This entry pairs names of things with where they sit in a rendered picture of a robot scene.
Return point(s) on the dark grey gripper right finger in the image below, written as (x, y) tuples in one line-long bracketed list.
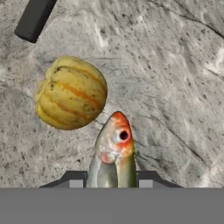
[(148, 178)]

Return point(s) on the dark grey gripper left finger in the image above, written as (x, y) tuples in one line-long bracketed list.
[(73, 178)]

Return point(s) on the silver and red fish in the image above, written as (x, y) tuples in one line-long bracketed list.
[(115, 151)]

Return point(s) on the yellow striped squash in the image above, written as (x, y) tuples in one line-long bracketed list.
[(70, 92)]

